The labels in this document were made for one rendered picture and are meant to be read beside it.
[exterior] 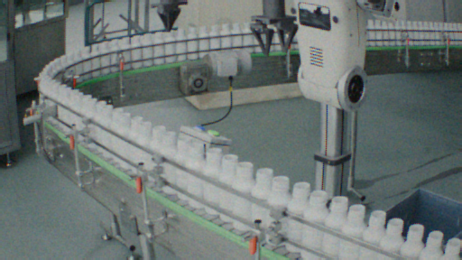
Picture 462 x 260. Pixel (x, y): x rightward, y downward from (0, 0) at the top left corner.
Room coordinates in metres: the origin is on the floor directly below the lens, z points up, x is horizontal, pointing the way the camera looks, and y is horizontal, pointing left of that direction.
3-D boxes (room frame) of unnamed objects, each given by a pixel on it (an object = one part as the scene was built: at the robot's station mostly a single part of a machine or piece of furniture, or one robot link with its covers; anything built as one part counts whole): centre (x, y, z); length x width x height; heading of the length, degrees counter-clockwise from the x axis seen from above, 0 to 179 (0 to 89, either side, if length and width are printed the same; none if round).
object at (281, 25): (1.58, -0.13, 1.44); 0.07 x 0.07 x 0.09; 39
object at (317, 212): (1.26, -0.18, 1.08); 0.06 x 0.06 x 0.17
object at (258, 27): (1.56, -0.10, 1.44); 0.07 x 0.07 x 0.09; 39
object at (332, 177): (2.08, -0.34, 0.74); 0.11 x 0.11 x 0.40; 40
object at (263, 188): (1.40, -0.07, 1.08); 0.06 x 0.06 x 0.17
